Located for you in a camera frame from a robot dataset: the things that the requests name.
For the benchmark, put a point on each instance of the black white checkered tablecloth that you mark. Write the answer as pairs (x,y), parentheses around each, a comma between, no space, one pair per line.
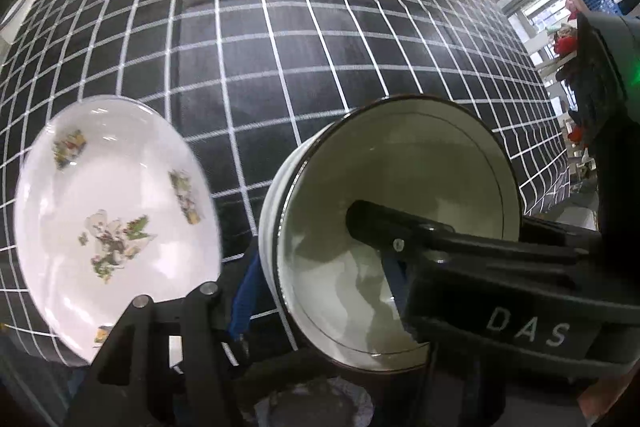
(300,32)

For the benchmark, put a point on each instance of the green floral deep plate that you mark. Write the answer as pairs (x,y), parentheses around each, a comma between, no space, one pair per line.
(125,187)

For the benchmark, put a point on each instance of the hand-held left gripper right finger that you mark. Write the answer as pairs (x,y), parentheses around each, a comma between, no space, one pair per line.
(398,279)

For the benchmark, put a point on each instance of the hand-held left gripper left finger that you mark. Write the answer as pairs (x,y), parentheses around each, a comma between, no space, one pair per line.
(245,294)

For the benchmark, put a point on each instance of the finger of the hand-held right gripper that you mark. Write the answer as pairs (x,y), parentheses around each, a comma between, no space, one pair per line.
(370,219)

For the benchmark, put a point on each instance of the white enamel pot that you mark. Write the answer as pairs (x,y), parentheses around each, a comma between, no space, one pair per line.
(15,14)

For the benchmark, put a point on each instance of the cream bowl with dark rim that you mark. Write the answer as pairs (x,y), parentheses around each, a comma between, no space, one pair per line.
(425,157)

